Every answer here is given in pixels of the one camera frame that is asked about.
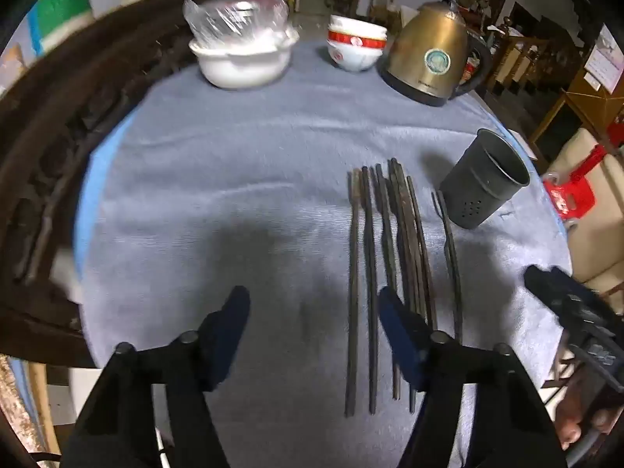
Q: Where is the blue table cover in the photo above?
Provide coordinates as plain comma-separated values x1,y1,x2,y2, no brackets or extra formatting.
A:
72,127,109,284

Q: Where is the wooden staircase railing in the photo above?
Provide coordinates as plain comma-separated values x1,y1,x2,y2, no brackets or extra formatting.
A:
487,14,586,101

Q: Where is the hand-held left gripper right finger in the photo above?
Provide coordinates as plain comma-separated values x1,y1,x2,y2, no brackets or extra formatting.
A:
378,285,569,468

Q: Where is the grey metal chopstick holder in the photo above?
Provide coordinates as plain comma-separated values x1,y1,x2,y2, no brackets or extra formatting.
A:
439,128,531,230

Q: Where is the white ceramic pot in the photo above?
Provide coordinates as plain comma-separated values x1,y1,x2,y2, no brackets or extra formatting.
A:
189,29,299,89

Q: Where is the clear plastic bag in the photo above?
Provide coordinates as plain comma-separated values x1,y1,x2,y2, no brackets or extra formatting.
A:
183,0,292,52

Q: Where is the wall calendar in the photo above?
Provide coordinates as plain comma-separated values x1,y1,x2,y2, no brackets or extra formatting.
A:
584,23,624,94

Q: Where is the white bowl red band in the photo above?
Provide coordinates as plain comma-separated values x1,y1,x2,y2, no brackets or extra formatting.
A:
328,14,389,52
326,39,382,73

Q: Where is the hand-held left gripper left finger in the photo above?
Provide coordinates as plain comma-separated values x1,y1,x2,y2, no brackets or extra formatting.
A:
58,285,252,468

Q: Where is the grey towel cloth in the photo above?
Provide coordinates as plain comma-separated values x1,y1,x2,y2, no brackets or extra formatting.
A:
73,34,573,468

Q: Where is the row of dark chopsticks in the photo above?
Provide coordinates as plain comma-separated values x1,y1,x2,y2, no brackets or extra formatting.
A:
344,157,464,418

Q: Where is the cream armchair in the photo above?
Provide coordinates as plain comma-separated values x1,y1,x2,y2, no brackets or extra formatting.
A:
541,127,624,303

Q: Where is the red plastic stool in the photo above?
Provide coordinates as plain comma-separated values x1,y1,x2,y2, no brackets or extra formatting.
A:
542,178,599,221

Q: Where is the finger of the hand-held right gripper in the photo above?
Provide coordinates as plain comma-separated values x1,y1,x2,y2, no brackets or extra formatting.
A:
524,266,586,313

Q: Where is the person's right hand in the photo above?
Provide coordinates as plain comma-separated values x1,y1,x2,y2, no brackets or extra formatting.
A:
556,390,620,452

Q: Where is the gold electric kettle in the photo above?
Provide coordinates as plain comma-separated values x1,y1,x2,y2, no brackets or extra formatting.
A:
380,0,491,107

